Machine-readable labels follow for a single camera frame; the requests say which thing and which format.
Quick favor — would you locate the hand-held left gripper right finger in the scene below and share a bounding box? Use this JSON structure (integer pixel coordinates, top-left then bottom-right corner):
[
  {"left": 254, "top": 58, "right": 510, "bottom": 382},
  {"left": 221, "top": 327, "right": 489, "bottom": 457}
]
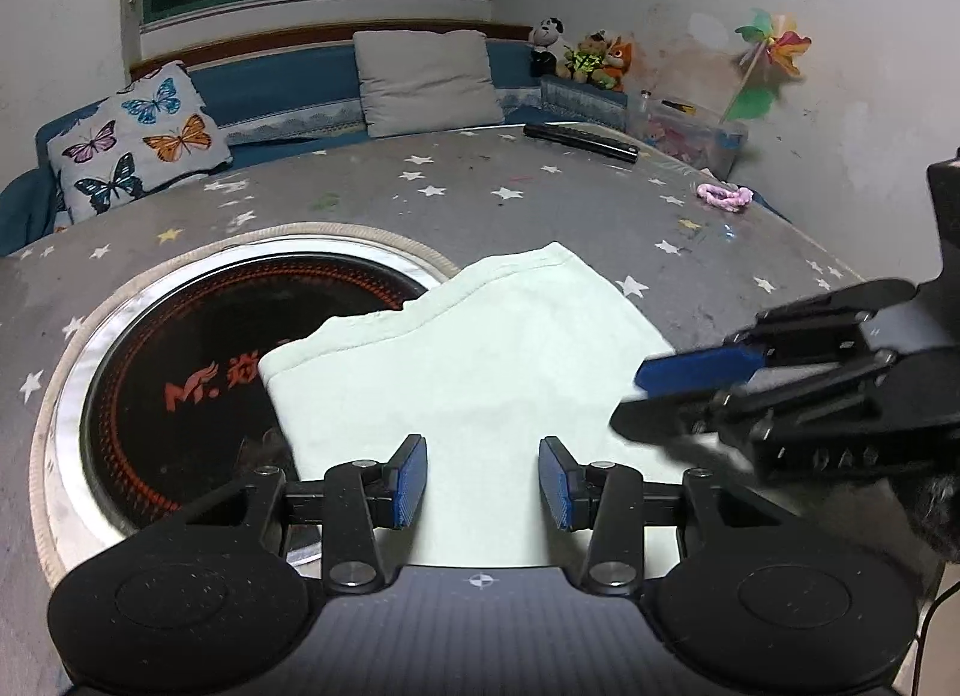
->
[{"left": 538, "top": 435, "right": 781, "bottom": 596}]

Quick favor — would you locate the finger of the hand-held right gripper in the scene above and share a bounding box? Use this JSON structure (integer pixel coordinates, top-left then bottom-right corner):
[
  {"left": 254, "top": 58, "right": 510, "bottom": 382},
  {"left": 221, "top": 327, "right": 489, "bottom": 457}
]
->
[
  {"left": 611, "top": 362, "right": 901, "bottom": 464},
  {"left": 634, "top": 278, "right": 922, "bottom": 401}
]

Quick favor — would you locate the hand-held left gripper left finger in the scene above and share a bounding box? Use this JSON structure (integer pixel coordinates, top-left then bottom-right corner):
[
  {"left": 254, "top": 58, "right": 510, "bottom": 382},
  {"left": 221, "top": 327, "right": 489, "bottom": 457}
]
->
[{"left": 184, "top": 433, "right": 430, "bottom": 596}]

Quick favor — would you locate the pale green garment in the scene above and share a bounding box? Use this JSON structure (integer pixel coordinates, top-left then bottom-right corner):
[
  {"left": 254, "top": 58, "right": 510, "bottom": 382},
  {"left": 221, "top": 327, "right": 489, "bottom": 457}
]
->
[{"left": 259, "top": 241, "right": 680, "bottom": 569}]

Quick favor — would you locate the grey star-print tablecloth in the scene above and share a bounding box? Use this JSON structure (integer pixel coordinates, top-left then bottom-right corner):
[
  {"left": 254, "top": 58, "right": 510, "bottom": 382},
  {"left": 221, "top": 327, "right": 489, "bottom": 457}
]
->
[{"left": 0, "top": 122, "right": 946, "bottom": 667}]

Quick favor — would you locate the clear plastic toy box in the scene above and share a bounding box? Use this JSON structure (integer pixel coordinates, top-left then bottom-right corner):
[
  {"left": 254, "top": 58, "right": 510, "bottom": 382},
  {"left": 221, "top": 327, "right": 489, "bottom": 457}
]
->
[{"left": 641, "top": 100, "right": 749, "bottom": 179}]

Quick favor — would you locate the black remote control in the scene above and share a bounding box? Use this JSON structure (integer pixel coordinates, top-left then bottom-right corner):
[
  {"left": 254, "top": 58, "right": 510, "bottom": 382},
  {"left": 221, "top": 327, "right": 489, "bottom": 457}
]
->
[{"left": 523, "top": 122, "right": 640, "bottom": 164}]

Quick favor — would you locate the round built-in induction cooker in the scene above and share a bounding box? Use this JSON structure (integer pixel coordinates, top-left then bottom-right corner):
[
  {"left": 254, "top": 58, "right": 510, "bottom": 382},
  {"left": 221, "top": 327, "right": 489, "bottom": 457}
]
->
[{"left": 34, "top": 227, "right": 458, "bottom": 566}]

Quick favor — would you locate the orange plush toy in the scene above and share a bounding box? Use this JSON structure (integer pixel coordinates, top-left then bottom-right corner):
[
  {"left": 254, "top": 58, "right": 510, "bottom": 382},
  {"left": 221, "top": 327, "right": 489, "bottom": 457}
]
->
[{"left": 600, "top": 36, "right": 635, "bottom": 93}]

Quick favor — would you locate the bear plush toy green vest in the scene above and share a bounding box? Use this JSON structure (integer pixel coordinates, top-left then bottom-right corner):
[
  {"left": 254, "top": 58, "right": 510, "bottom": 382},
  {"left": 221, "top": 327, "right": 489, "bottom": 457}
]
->
[{"left": 562, "top": 30, "right": 612, "bottom": 88}]

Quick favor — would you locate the colourful paper pinwheel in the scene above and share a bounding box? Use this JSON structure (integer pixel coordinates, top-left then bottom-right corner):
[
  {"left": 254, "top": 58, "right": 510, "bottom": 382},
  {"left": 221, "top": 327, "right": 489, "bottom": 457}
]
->
[{"left": 721, "top": 7, "right": 812, "bottom": 123}]

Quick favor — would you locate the panda plush toy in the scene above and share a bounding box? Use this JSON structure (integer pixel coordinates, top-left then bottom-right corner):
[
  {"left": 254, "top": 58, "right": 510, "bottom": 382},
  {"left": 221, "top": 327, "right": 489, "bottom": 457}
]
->
[{"left": 529, "top": 16, "right": 567, "bottom": 78}]

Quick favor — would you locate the plain grey pillow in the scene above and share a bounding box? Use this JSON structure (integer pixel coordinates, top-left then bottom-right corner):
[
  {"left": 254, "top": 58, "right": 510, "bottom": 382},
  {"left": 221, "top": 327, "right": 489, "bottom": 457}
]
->
[{"left": 352, "top": 30, "right": 505, "bottom": 139}]

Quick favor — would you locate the blue sofa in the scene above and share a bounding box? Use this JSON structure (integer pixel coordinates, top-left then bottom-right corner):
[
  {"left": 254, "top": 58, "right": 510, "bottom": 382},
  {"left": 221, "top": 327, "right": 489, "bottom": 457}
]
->
[{"left": 0, "top": 40, "right": 792, "bottom": 258}]

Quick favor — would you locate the butterfly print pillow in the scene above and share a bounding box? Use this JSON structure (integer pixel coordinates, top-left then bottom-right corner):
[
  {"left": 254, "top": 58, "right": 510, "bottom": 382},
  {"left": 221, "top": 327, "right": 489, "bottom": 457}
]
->
[{"left": 46, "top": 60, "right": 233, "bottom": 224}]

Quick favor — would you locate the pink hair tie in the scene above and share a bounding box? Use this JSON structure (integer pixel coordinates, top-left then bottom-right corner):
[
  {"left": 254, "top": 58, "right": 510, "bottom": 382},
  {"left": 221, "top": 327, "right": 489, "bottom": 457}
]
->
[{"left": 696, "top": 180, "right": 755, "bottom": 213}]

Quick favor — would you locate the thin black cable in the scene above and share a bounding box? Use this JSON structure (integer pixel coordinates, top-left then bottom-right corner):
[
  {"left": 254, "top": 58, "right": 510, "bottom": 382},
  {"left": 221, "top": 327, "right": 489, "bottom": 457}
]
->
[{"left": 909, "top": 568, "right": 947, "bottom": 696}]

